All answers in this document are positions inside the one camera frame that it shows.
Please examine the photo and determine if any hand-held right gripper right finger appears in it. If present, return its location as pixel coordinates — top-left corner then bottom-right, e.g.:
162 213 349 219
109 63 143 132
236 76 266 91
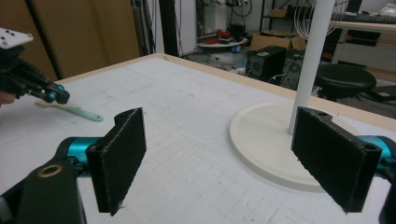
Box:
290 105 383 215

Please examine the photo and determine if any white foam table mat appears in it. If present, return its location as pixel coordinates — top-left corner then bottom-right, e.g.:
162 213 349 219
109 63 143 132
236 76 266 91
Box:
0 57 396 224

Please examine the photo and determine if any white stand round base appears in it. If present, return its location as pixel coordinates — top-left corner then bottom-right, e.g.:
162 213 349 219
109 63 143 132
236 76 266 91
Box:
229 0 359 193

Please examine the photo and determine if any black aluminium frame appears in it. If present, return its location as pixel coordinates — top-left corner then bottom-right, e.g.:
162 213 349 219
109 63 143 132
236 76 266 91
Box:
158 0 181 58

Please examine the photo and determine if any large brown cardboard box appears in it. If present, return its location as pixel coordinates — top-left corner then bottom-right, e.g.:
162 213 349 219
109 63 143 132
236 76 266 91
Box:
0 0 141 82

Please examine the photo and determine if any black metal shelf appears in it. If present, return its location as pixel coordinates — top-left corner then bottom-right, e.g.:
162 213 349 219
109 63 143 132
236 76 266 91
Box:
261 0 312 35

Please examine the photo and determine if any white round platform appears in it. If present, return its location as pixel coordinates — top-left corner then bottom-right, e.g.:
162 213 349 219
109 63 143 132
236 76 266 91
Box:
196 27 248 49

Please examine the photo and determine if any small cardboard box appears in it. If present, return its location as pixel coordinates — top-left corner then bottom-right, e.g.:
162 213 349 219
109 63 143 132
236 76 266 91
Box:
268 8 289 19

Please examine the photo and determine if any open cardboard box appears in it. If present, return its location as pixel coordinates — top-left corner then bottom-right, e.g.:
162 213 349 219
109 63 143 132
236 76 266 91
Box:
249 30 307 52

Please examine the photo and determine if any beige office desk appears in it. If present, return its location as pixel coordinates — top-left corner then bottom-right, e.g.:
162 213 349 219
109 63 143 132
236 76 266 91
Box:
331 20 396 74

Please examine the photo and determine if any black computer tower green label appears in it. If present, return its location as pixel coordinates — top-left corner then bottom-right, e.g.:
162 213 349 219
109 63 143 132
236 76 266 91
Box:
246 46 288 85

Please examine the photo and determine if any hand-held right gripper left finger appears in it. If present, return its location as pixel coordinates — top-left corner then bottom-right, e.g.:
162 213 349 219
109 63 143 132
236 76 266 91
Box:
85 106 148 217

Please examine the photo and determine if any black round stool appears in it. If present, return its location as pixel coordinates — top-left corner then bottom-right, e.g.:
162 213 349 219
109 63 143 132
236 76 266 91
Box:
314 63 396 104

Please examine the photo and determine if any black stand leg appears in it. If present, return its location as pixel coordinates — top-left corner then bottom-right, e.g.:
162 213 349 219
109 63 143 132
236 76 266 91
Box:
25 0 61 80

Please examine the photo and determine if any black keyboard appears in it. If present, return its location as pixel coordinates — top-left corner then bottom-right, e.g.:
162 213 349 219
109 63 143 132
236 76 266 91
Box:
340 13 396 25

